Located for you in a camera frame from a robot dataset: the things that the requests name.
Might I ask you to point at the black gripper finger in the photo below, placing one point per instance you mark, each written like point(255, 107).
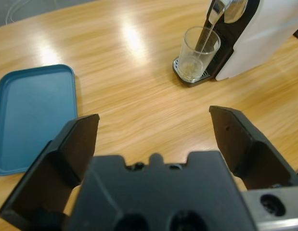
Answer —
point(237, 146)
point(64, 151)

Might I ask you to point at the clear glass cup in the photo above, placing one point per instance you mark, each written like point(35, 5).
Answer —
point(199, 53)

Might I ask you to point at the white capsule coffee machine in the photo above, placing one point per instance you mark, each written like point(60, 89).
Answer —
point(259, 36)

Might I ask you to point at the teal plastic tray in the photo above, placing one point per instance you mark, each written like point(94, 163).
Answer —
point(33, 115)

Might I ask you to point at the metal drip tray grille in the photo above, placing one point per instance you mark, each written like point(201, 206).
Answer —
point(185, 80)

